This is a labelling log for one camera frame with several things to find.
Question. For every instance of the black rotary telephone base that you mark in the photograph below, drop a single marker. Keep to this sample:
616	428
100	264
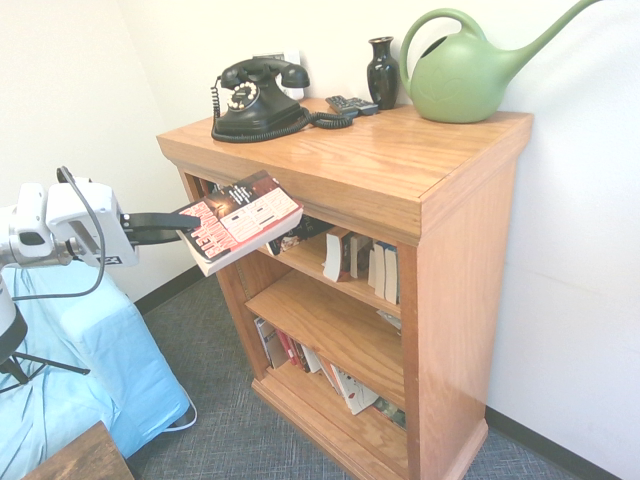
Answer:
260	112

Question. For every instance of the grey-paged paperback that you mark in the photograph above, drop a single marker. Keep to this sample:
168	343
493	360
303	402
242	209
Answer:
359	255

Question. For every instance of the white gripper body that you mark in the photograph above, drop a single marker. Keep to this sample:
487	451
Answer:
85	225

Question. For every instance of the black telephone handset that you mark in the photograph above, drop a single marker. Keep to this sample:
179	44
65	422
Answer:
262	67

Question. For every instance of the dark wooden table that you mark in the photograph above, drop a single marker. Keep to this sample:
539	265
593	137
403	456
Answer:
80	457

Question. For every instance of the black Couple Next Door book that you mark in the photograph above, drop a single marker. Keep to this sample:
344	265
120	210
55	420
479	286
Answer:
305	232

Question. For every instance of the flat magazine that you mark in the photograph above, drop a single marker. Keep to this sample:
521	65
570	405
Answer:
390	320

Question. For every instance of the curved white-paged paperback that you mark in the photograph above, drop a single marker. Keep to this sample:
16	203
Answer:
334	255

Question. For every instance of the white grey-covered book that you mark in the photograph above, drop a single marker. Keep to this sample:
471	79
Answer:
270	345

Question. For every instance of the white thin book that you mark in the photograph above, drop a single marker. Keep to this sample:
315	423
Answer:
311	359

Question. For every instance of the oak wooden bookshelf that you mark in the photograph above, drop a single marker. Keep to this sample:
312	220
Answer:
450	210

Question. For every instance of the light blue cloth cover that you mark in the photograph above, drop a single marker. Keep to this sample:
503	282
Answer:
115	360

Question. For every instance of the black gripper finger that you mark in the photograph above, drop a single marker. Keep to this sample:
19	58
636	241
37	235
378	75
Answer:
155	237
160	219

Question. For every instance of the black tripod stand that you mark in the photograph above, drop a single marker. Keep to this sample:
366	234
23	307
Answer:
55	365

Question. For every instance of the thick red-black paperback book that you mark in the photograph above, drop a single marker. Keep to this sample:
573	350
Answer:
245	220

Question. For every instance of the white book with red print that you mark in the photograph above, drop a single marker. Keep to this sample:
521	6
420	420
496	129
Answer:
355	392

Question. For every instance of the white wall device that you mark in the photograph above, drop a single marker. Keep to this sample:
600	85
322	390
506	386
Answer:
294	57

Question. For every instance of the green plastic watering can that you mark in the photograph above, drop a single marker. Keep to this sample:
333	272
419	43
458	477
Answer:
455	85

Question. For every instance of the dark brown paperback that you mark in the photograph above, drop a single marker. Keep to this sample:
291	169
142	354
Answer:
347	255

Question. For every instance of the black remote control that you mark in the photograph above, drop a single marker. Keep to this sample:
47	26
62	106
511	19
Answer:
365	106
341	105

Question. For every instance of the red spined book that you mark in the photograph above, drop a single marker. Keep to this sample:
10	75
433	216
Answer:
292	352

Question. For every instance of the black glossy vase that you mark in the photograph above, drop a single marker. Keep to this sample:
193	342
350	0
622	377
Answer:
382	75

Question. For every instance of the row of upright paperbacks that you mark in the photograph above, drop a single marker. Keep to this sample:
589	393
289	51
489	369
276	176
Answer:
219	187

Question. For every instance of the orange spined book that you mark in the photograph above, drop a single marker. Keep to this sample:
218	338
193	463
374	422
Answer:
327	372

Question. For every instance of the dark flat-lying book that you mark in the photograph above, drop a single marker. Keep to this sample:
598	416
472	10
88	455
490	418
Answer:
392	412

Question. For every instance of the black rotary telephone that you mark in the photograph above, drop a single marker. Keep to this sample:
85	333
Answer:
327	119

